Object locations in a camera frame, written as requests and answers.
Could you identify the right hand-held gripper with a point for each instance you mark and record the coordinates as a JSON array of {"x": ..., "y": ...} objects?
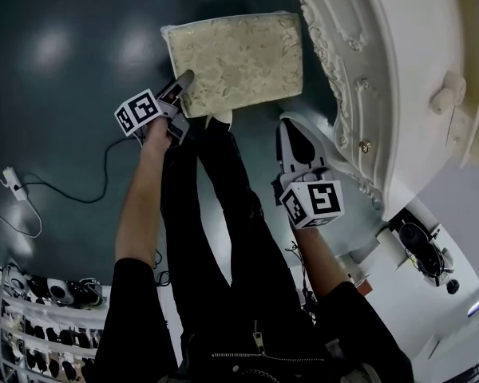
[{"x": 315, "y": 202}]

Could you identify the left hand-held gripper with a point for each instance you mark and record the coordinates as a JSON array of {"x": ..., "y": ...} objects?
[{"x": 137, "y": 110}]

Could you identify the cream upholstered stool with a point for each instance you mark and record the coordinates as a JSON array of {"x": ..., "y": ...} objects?
[{"x": 239, "y": 58}]

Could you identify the white ornate dressing table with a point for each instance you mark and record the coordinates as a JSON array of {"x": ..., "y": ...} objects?
[{"x": 403, "y": 54}]

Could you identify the person's left forearm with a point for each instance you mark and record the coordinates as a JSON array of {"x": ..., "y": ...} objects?
[{"x": 143, "y": 206}]

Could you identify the person's right forearm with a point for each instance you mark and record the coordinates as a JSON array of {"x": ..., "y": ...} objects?
[{"x": 319, "y": 261}]

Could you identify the person's left hand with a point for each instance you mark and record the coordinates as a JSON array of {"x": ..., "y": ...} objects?
[{"x": 157, "y": 136}]

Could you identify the person's right white-toed shoe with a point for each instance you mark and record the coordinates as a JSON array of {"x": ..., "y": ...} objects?
[{"x": 220, "y": 119}]

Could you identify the person's black trousers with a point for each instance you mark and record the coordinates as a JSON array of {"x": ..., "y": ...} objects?
[{"x": 223, "y": 182}]

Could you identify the small white cylindrical item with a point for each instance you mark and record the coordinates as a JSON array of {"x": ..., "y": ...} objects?
[{"x": 447, "y": 92}]

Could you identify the black and white device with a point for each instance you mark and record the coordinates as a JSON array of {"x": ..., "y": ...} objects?
[{"x": 423, "y": 249}]

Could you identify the white power strip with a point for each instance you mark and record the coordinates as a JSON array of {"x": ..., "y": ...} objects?
[{"x": 15, "y": 184}]

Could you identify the person's black zip jacket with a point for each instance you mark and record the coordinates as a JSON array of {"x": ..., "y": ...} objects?
[{"x": 255, "y": 353}]

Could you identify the row of round white-black devices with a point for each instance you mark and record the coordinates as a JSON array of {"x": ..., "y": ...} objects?
[{"x": 58, "y": 289}]

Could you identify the white display shelf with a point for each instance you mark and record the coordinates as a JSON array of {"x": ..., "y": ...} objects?
[{"x": 32, "y": 313}]

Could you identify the row of black shelf items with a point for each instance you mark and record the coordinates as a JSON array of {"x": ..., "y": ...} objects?
[{"x": 60, "y": 353}]

